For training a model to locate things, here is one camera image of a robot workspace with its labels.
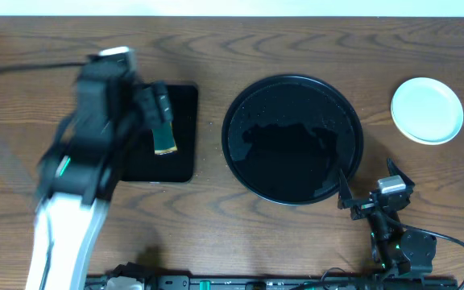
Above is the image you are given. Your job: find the yellow plate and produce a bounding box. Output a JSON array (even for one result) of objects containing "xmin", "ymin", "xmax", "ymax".
[{"xmin": 391, "ymin": 115, "xmax": 454, "ymax": 146}]

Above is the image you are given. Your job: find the round black tray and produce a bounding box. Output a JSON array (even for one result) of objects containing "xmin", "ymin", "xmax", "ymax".
[{"xmin": 222, "ymin": 74, "xmax": 364, "ymax": 205}]

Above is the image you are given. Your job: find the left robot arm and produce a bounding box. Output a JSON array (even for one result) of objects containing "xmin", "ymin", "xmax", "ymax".
[{"xmin": 26, "ymin": 56, "xmax": 177, "ymax": 289}]

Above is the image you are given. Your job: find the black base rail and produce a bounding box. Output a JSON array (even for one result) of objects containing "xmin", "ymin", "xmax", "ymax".
[{"xmin": 82, "ymin": 263, "xmax": 458, "ymax": 290}]

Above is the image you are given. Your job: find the green yellow sponge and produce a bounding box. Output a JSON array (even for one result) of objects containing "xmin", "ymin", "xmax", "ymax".
[{"xmin": 151, "ymin": 122, "xmax": 178, "ymax": 155}]

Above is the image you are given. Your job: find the light blue plate top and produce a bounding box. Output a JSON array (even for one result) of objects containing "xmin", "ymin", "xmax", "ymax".
[{"xmin": 391, "ymin": 77, "xmax": 464, "ymax": 140}]

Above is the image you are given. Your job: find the black rectangular tray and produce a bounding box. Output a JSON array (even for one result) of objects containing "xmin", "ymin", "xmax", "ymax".
[{"xmin": 122, "ymin": 84, "xmax": 198, "ymax": 183}]

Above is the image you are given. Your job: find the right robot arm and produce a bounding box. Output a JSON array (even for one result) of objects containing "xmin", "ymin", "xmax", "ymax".
[{"xmin": 338, "ymin": 159, "xmax": 437, "ymax": 278}]

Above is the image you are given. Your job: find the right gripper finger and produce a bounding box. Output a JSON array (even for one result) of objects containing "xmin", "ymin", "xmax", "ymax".
[
  {"xmin": 387, "ymin": 158, "xmax": 415, "ymax": 188},
  {"xmin": 338, "ymin": 169, "xmax": 353, "ymax": 209}
]

